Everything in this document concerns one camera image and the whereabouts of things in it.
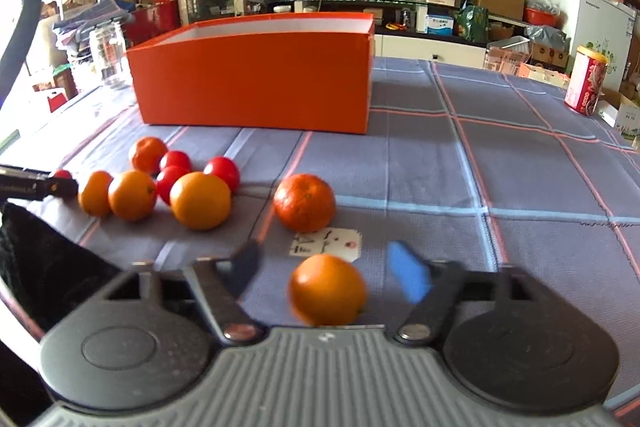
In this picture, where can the white paper tag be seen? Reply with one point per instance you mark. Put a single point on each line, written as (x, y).
(341, 243)

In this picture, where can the blue plaid bedsheet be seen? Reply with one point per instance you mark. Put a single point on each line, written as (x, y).
(460, 163)

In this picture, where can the red snack canister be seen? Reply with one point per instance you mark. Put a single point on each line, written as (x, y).
(586, 81)

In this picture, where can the white tv stand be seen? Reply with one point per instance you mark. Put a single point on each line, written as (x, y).
(416, 46)

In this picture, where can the small red tomato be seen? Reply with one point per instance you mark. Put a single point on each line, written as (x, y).
(62, 174)

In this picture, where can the dark orange mandarin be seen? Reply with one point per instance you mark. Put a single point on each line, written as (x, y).
(304, 203)

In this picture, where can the orange cardboard box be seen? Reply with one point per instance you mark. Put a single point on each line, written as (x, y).
(295, 71)

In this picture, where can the small orange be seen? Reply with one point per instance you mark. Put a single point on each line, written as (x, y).
(93, 197)

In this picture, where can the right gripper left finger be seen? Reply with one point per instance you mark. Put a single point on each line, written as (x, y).
(217, 285)

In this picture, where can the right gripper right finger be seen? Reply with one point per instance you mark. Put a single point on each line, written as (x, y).
(432, 288)

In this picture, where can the clear glass jar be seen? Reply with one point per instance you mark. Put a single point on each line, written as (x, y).
(108, 51)

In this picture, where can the white chest freezer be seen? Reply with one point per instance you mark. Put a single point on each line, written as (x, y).
(605, 26)

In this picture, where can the large yellow-orange orange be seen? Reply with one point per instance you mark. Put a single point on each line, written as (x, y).
(200, 201)

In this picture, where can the red tomato back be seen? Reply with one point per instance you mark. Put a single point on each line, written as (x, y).
(176, 158)

